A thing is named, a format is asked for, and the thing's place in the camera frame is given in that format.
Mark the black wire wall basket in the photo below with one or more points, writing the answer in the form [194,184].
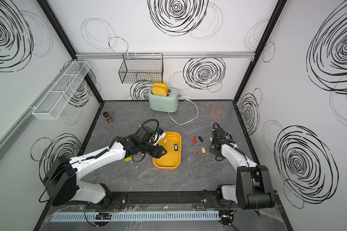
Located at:
[141,67]

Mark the mint green toaster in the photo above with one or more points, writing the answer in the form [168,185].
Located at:
[168,103]

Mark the yellow orange key tag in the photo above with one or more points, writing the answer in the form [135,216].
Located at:
[203,151]

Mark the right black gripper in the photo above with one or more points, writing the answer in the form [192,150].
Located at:
[211,148]

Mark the yellow toast slice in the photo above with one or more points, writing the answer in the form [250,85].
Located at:
[160,89]

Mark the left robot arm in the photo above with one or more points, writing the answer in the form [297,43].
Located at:
[63,181]

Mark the yellow plastic storage box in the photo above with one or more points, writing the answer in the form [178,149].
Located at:
[172,159]

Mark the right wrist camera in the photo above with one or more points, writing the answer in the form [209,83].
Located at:
[218,133]

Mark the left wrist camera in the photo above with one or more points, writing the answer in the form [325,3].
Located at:
[146,134]

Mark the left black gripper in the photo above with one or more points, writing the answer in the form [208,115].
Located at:
[158,152]

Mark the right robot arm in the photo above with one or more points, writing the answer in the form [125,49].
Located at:
[253,188]

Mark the brown spice jar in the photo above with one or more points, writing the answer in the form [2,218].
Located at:
[108,118]

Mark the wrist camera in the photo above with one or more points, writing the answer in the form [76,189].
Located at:
[218,133]
[146,134]

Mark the white wire wall shelf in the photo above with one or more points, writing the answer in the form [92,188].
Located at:
[69,89]

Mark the white slotted cable duct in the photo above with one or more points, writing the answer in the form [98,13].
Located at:
[135,216]

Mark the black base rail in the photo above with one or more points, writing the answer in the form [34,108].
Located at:
[124,200]

